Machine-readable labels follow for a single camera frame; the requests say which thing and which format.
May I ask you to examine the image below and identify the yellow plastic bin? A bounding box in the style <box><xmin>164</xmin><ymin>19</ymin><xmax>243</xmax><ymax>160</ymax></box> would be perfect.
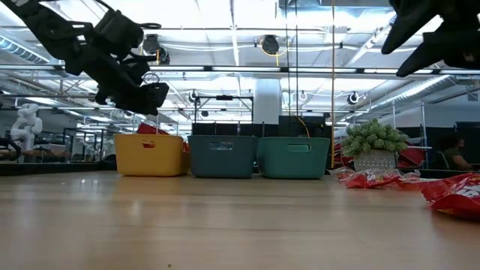
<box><xmin>113</xmin><ymin>133</ymin><xmax>191</xmax><ymax>177</ymax></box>

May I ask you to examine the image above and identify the black background partition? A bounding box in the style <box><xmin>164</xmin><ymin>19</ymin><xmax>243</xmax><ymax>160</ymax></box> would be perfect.
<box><xmin>190</xmin><ymin>115</ymin><xmax>333</xmax><ymax>138</ymax></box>

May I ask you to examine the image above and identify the clear wrapped red fish candy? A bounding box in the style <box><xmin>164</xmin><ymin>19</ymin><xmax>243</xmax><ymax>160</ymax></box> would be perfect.
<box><xmin>397</xmin><ymin>170</ymin><xmax>425</xmax><ymax>190</ymax></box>
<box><xmin>328</xmin><ymin>166</ymin><xmax>356</xmax><ymax>179</ymax></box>

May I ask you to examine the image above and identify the potted artificial green plant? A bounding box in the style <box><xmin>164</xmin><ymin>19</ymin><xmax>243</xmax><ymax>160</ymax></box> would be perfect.
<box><xmin>340</xmin><ymin>118</ymin><xmax>410</xmax><ymax>172</ymax></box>

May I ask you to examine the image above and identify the black background gantry frame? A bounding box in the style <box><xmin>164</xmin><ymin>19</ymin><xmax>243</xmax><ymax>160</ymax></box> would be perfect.
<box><xmin>193</xmin><ymin>94</ymin><xmax>255</xmax><ymax>125</ymax></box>

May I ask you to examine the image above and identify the green plastic bin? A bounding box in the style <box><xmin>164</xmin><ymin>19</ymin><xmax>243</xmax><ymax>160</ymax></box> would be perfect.
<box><xmin>256</xmin><ymin>136</ymin><xmax>332</xmax><ymax>180</ymax></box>

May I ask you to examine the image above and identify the blue plastic bin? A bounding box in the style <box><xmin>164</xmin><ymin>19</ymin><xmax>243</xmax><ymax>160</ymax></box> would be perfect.
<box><xmin>187</xmin><ymin>134</ymin><xmax>260</xmax><ymax>179</ymax></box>

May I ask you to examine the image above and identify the red background object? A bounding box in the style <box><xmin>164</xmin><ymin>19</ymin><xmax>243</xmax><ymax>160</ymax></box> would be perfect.
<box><xmin>136</xmin><ymin>122</ymin><xmax>170</xmax><ymax>136</ymax></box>
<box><xmin>396</xmin><ymin>144</ymin><xmax>427</xmax><ymax>169</ymax></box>

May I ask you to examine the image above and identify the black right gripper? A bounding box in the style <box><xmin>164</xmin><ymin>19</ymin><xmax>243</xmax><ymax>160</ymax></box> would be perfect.
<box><xmin>381</xmin><ymin>0</ymin><xmax>480</xmax><ymax>78</ymax></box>

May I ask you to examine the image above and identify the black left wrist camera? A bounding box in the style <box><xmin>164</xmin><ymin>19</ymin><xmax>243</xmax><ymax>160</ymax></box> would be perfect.
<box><xmin>93</xmin><ymin>9</ymin><xmax>146</xmax><ymax>52</ymax></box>

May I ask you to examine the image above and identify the hanging cable loop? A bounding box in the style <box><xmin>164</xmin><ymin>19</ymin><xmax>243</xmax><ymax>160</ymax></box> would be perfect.
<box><xmin>142</xmin><ymin>72</ymin><xmax>161</xmax><ymax>86</ymax></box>

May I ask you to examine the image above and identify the yellow cable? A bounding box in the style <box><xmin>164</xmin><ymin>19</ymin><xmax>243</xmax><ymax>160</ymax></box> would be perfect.
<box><xmin>330</xmin><ymin>0</ymin><xmax>336</xmax><ymax>169</ymax></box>

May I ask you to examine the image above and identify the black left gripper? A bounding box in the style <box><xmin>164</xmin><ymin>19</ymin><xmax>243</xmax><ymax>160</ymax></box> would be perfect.
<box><xmin>65</xmin><ymin>40</ymin><xmax>170</xmax><ymax>116</ymax></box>

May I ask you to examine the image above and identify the seated person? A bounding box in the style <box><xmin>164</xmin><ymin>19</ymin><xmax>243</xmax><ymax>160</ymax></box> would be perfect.
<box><xmin>436</xmin><ymin>134</ymin><xmax>474</xmax><ymax>172</ymax></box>

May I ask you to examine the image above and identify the red Skittles candy bag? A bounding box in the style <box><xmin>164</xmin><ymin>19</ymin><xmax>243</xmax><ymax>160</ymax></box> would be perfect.
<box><xmin>420</xmin><ymin>172</ymin><xmax>480</xmax><ymax>221</ymax></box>
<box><xmin>339</xmin><ymin>168</ymin><xmax>402</xmax><ymax>190</ymax></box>

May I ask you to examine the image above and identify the long ceiling light bar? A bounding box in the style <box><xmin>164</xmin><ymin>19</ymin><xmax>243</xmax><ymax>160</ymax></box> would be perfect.
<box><xmin>0</xmin><ymin>64</ymin><xmax>480</xmax><ymax>75</ymax></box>

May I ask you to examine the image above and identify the black background curtain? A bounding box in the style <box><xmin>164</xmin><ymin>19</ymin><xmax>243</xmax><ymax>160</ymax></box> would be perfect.
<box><xmin>396</xmin><ymin>121</ymin><xmax>480</xmax><ymax>170</ymax></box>

